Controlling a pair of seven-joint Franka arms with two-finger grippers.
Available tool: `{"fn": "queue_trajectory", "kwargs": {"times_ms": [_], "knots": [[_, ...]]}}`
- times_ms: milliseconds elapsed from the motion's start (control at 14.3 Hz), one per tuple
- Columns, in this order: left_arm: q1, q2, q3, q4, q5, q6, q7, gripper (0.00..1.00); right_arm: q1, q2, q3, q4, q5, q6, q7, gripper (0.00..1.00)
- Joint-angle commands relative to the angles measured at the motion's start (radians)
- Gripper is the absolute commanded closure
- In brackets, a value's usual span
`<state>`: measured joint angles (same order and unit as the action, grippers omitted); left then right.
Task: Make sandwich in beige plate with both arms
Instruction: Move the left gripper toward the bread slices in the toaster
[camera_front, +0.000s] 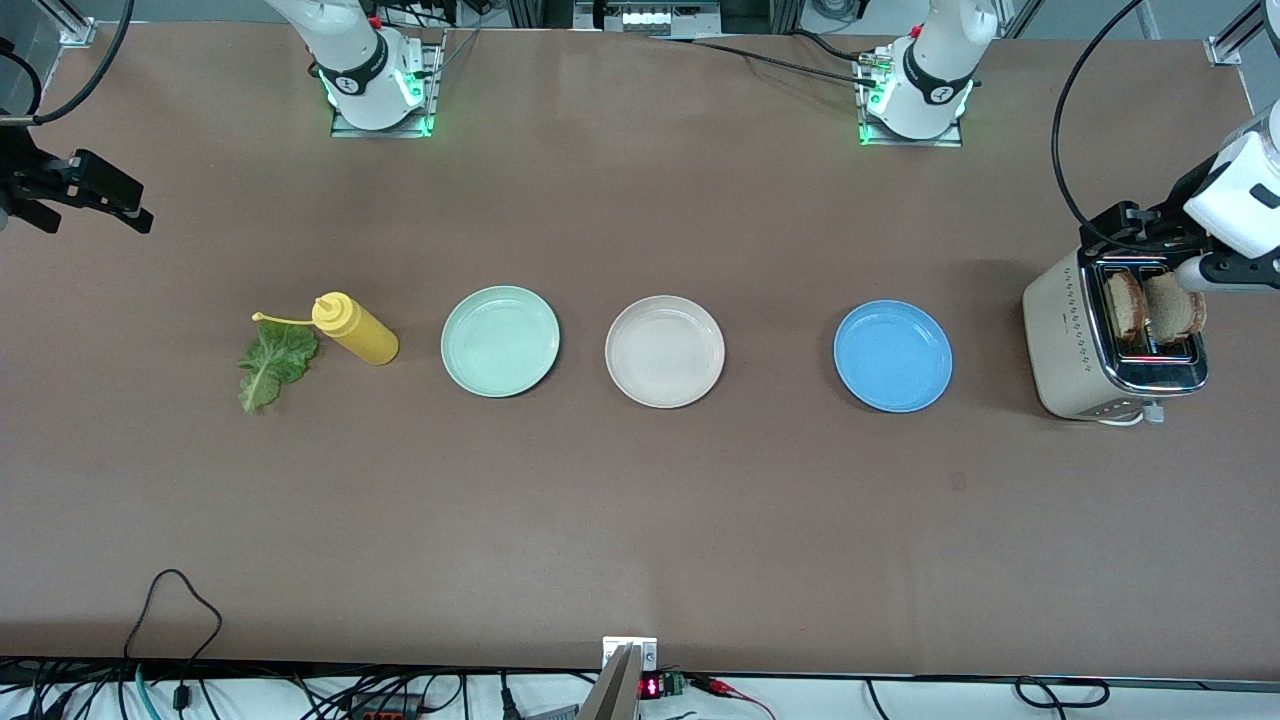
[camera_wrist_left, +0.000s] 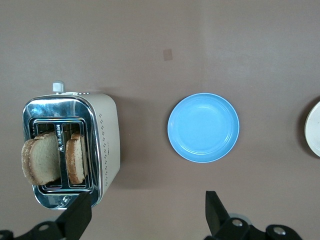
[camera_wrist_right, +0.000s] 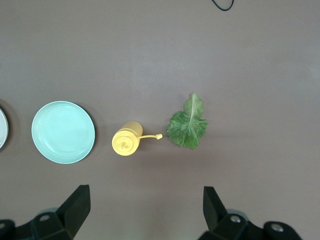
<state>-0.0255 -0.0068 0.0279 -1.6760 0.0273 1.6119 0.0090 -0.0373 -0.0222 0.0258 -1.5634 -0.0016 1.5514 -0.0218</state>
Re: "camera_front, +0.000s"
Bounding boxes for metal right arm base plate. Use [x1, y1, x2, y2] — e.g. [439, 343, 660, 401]
[330, 28, 441, 138]

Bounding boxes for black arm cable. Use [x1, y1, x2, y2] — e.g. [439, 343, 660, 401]
[1050, 0, 1146, 251]
[0, 0, 136, 126]

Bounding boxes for beige chrome toaster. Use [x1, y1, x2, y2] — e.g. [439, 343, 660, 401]
[1022, 235, 1211, 421]

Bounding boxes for blue plate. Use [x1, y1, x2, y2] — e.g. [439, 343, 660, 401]
[833, 300, 954, 413]

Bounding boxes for grey lit electronics box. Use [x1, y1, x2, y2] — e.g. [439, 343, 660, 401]
[573, 0, 723, 31]

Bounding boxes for red clip lead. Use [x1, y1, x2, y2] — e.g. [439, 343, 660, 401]
[690, 675, 776, 720]

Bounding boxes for white toaster power cord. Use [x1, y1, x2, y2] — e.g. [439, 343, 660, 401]
[1095, 398, 1167, 428]

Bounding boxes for white metal bracket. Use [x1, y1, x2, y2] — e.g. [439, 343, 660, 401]
[602, 636, 659, 671]

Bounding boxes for black coiled cable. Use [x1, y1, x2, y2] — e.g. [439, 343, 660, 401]
[1015, 677, 1111, 709]

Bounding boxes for green lettuce leaf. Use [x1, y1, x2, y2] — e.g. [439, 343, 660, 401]
[238, 320, 321, 414]

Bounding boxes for yellow squeeze bottle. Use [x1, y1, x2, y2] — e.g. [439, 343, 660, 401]
[252, 292, 400, 366]

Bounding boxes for beige plate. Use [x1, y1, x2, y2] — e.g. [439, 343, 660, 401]
[605, 295, 726, 410]

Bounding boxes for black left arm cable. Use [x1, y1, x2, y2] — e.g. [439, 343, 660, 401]
[1050, 0, 1146, 251]

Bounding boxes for long black table cable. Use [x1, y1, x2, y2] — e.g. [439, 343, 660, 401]
[650, 30, 881, 89]

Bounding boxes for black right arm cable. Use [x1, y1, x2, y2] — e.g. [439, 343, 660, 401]
[0, 0, 136, 126]

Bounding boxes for thin black looped cable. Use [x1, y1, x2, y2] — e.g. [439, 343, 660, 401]
[122, 569, 224, 713]

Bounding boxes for mint green plate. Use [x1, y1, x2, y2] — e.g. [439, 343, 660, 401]
[441, 286, 561, 399]

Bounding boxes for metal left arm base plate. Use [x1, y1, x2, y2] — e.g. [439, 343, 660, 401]
[855, 50, 966, 148]

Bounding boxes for brown bread slice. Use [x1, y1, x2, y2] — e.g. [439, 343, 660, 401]
[1143, 272, 1208, 347]
[1105, 270, 1148, 346]

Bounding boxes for grey metal bar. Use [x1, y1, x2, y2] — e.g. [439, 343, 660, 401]
[578, 645, 641, 720]

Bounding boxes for aluminium frame profile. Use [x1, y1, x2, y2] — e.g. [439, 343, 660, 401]
[35, 0, 98, 48]
[1205, 0, 1280, 67]

